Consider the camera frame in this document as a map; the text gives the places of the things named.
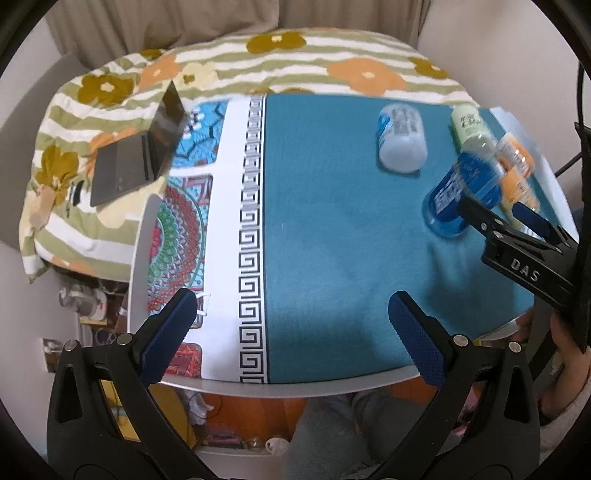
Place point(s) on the person's right forearm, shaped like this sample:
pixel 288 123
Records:
pixel 570 429

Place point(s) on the clear cup with green label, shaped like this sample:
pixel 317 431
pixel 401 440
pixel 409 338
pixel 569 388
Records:
pixel 468 127

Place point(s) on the floral striped blanket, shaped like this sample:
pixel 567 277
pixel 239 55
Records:
pixel 138 92

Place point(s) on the clear cup with orange label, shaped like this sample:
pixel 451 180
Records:
pixel 517 170

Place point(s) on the white grey small appliance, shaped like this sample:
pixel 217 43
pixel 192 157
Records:
pixel 83 300

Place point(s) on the person's right hand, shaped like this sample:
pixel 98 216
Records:
pixel 563 364

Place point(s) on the yellow bag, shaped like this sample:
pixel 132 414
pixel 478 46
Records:
pixel 178 415

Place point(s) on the teal patterned tablecloth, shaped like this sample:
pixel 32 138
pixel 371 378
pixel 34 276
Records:
pixel 332 240

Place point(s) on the person's grey trouser legs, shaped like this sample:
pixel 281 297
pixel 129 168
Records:
pixel 341 434

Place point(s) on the blue plastic bottle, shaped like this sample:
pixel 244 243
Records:
pixel 455 198

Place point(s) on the white round table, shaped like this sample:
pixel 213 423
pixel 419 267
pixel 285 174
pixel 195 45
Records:
pixel 141 240

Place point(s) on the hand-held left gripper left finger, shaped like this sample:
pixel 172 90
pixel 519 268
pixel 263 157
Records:
pixel 167 339

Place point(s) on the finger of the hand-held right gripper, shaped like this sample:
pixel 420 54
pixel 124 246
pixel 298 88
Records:
pixel 531 219
pixel 480 219

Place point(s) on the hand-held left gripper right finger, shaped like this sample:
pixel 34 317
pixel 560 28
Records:
pixel 415 341

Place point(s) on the grey laptop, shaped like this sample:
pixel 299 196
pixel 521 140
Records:
pixel 138 154

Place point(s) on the white plastic bottle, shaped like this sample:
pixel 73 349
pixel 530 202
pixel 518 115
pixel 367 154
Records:
pixel 401 138

